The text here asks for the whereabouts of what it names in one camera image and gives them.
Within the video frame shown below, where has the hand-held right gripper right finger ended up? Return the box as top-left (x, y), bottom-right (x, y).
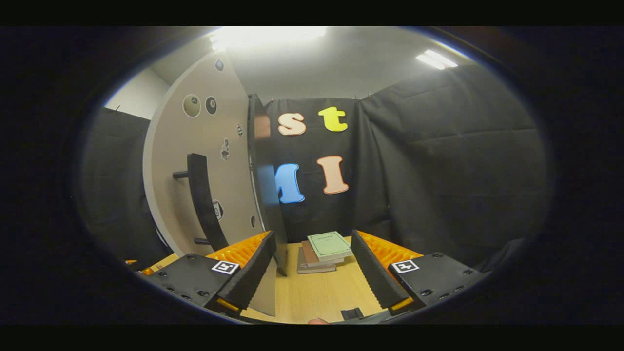
top-left (350, 229), bottom-right (488, 316)

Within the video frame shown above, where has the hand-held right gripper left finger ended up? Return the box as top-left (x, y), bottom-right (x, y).
top-left (139, 231), bottom-right (277, 317)

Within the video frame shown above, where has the beige cabinet door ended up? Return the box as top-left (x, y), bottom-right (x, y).
top-left (142, 50), bottom-right (277, 317)

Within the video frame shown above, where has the green notebook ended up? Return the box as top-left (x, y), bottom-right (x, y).
top-left (307, 231), bottom-right (353, 262)

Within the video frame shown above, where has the grey book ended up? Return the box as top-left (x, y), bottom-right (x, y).
top-left (297, 247), bottom-right (337, 274)

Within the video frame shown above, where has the black backdrop cloth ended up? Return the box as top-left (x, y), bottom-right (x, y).
top-left (80, 63), bottom-right (549, 273)

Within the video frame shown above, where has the twin strip ceiling light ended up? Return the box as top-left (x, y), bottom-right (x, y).
top-left (416, 49), bottom-right (459, 70)

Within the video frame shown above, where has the large ceiling light panel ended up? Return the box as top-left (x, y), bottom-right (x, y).
top-left (210, 27), bottom-right (327, 52)

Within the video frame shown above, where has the black door handle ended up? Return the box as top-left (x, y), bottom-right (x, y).
top-left (172, 153), bottom-right (230, 252)

